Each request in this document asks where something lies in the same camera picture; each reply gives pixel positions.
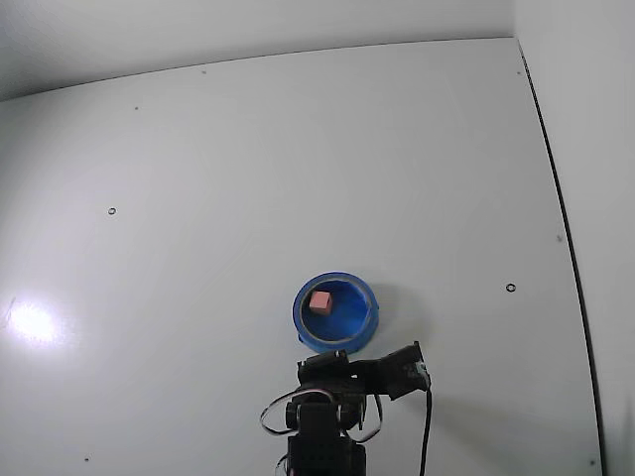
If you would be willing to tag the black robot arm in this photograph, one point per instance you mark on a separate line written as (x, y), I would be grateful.
(320, 446)

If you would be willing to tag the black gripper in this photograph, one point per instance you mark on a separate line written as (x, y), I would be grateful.
(323, 363)

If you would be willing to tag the small orange cube block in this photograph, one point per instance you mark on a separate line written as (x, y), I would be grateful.
(320, 303)

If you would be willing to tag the blue tape roll bin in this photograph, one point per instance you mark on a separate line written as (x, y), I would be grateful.
(347, 322)

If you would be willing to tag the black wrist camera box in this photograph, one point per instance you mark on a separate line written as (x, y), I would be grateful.
(404, 369)

